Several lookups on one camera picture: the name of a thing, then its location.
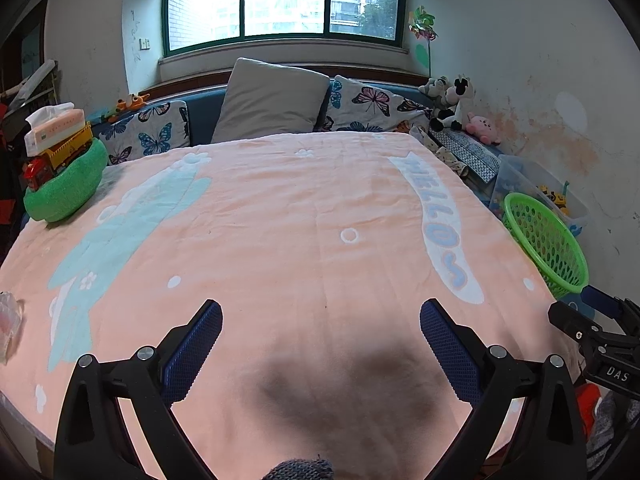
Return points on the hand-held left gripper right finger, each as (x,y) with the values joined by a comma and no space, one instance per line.
(450,350)

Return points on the person's left forearm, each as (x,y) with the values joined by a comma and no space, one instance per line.
(300,470)

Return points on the cow plush toy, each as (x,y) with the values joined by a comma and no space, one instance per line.
(457,97)

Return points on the patterned children's clothes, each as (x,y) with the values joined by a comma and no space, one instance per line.
(450,160)

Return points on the grey flat board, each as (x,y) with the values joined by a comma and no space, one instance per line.
(35,82)

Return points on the colourful pinwheel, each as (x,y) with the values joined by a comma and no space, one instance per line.
(422,22)

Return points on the white light switch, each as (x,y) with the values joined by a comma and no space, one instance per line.
(145,43)

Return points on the hanging clothes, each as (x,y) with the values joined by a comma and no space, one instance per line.
(7,135)

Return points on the red and yellow toy truck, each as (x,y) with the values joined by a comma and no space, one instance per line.
(65,152)

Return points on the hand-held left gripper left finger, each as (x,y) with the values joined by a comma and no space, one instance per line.
(197,345)

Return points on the clear plastic wrapper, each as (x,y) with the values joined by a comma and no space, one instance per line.
(10,320)

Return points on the red cloth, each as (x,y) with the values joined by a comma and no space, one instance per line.
(590,405)

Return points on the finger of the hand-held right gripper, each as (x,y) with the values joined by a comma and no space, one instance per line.
(575,320)
(602,299)

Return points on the green plush basket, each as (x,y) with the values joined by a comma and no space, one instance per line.
(65,197)

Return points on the pink plush toy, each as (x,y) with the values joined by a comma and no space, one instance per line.
(482,127)

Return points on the grey plush toy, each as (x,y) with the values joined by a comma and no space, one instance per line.
(435,87)

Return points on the green plastic basket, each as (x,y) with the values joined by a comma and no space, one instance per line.
(570,282)

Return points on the pink tissue box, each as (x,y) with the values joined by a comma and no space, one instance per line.
(55,130)

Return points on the blue sofa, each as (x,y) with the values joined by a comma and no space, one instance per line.
(202,120)

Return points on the butterfly print pillow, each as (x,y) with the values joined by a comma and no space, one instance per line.
(145,135)
(370,105)

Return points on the grey pillow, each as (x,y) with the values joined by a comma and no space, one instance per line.
(270,100)

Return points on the orange plush toy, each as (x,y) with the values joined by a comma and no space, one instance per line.
(132,102)

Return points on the clear plastic storage box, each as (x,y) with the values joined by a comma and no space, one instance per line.
(525,172)

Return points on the person's right forearm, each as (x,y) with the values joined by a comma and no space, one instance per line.
(612,420)

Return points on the pink printed blanket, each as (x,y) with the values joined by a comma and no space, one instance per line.
(300,210)

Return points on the patterned long box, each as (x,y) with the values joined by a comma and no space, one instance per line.
(475,157)

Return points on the green framed window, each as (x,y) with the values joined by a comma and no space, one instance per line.
(280,5)

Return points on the yellow toy robot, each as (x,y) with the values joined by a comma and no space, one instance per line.
(552,197)

